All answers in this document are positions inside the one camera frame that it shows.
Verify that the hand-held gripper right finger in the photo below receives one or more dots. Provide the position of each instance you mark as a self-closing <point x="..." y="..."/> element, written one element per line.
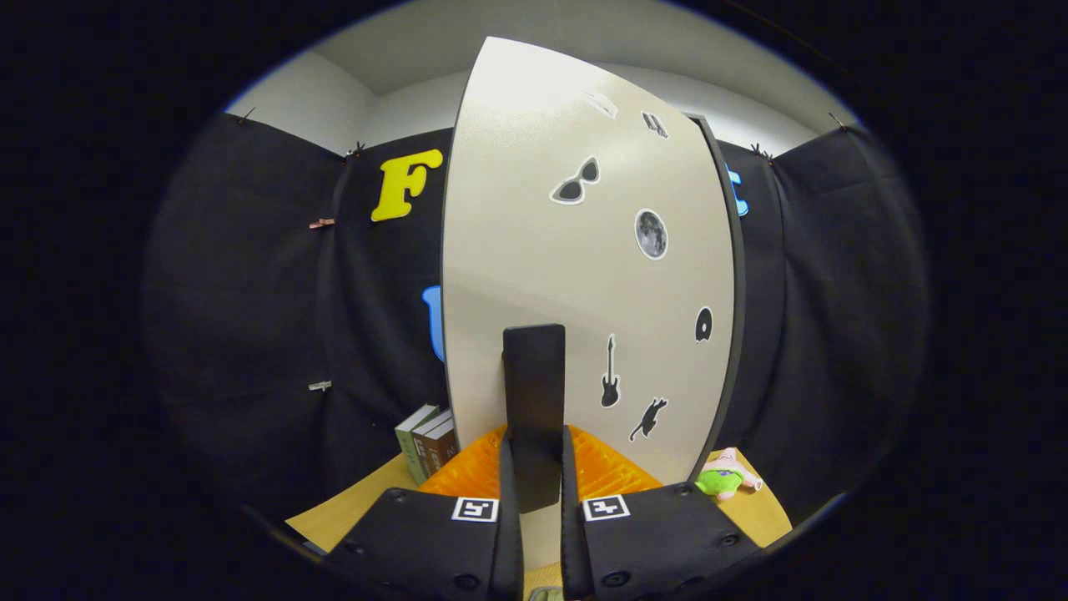
<point x="571" y="551"/>

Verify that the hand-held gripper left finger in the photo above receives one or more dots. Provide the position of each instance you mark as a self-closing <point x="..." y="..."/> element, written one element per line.
<point x="507" y="542"/>

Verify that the green book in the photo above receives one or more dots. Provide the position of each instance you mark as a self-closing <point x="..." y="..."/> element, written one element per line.
<point x="410" y="442"/>

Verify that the pink and green plush toy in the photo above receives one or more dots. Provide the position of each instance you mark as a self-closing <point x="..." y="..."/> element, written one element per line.
<point x="722" y="480"/>

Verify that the grey cabinet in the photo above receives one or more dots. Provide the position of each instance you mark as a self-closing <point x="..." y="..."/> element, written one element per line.
<point x="738" y="317"/>

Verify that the black backdrop cloth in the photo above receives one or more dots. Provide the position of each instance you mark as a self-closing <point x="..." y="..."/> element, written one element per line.
<point x="242" y="292"/>

